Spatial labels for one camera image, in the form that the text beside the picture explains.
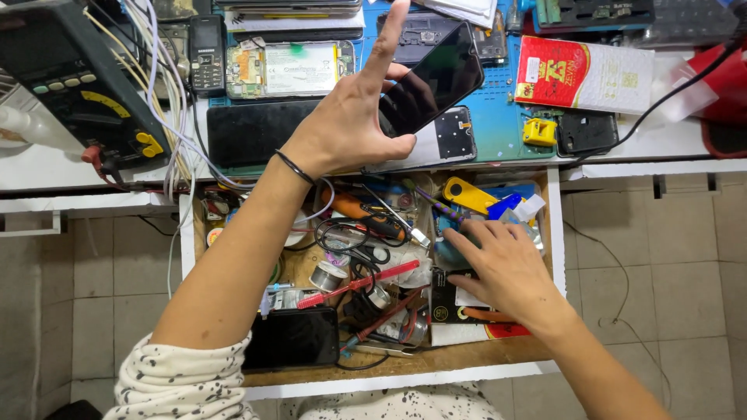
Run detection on person's left hand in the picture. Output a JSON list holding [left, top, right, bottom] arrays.
[[280, 0, 418, 180]]

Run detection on person's right hand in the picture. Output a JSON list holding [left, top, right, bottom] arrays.
[[440, 219, 577, 340]]

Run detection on black smartphone with glossy screen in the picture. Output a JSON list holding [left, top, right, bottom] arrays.
[[378, 22, 486, 138]]

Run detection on black wrist band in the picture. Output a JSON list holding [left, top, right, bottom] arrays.
[[274, 149, 316, 186]]

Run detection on blue plastic tool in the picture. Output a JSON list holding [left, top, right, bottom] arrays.
[[487, 193, 524, 222]]

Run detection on opened phone with white battery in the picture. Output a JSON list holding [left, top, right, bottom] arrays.
[[226, 40, 357, 100]]

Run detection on black small packet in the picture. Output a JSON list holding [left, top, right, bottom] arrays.
[[430, 266, 498, 326]]

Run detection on white and red flat packet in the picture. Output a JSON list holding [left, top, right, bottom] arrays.
[[430, 320, 533, 348]]

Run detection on large black phone screen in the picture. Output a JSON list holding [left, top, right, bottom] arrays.
[[207, 99, 328, 170]]

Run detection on yellow plastic opening tool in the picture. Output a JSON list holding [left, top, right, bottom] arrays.
[[441, 176, 501, 216]]

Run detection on purple striped pen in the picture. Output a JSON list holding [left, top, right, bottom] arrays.
[[402, 177, 469, 226]]

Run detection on metal tweezers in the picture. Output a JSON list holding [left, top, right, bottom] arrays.
[[361, 183, 432, 249]]

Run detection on metal tape roll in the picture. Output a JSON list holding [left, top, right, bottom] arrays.
[[390, 308, 431, 348]]

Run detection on dark phone back housing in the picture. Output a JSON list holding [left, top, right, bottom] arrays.
[[376, 10, 509, 65]]

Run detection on stack of phones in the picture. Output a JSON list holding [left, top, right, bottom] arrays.
[[212, 0, 366, 43]]

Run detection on black scissors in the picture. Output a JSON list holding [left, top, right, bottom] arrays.
[[314, 218, 392, 282]]

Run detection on white wooden drawer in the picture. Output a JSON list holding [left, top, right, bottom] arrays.
[[179, 168, 568, 401]]

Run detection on red thin screwdriver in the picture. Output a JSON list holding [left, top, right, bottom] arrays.
[[340, 286, 431, 352]]

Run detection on small yellow tool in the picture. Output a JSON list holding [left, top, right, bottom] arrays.
[[522, 117, 559, 147]]

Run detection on black keypad phone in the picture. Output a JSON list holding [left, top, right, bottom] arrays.
[[188, 14, 228, 98]]

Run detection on silver flat pliers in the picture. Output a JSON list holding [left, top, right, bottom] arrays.
[[338, 339, 422, 358]]

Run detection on red plastic brush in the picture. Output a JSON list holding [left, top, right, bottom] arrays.
[[296, 259, 421, 310]]

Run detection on blue repair mat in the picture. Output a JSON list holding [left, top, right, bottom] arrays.
[[209, 0, 556, 171]]

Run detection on black phone back cover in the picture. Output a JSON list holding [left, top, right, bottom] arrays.
[[556, 110, 620, 158]]

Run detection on white paper sheets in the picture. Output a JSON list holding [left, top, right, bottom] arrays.
[[410, 0, 498, 30]]

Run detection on red and white padded packet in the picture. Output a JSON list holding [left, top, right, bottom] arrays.
[[514, 35, 656, 116]]

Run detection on black matte smartphone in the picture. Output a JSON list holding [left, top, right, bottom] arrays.
[[242, 307, 341, 373]]

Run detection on clear plastic bag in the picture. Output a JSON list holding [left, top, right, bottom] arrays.
[[649, 57, 720, 124]]

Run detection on green and black device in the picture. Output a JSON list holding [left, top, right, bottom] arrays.
[[530, 0, 656, 34]]

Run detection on red pouch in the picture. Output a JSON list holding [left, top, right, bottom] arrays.
[[684, 42, 747, 160]]

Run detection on black bench power supply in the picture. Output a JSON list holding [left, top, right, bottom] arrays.
[[0, 0, 174, 171]]

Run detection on white speckled shirt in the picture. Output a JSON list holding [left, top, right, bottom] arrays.
[[104, 331, 505, 420]]

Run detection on black keyboard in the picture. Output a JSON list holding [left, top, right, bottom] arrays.
[[641, 0, 743, 49]]

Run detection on orange handled screwdriver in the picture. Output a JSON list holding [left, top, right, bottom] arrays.
[[320, 189, 407, 241]]

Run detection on white phone middle frame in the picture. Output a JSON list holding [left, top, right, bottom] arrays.
[[365, 105, 479, 174]]

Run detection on thin floor wire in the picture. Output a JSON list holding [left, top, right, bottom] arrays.
[[562, 218, 673, 410]]

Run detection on solder wire spool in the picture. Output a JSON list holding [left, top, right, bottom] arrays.
[[308, 260, 350, 293]]

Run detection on bundle of white cables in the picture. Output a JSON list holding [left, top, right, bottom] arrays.
[[84, 0, 258, 202]]

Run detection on black cable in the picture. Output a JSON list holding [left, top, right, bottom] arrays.
[[559, 32, 747, 171]]

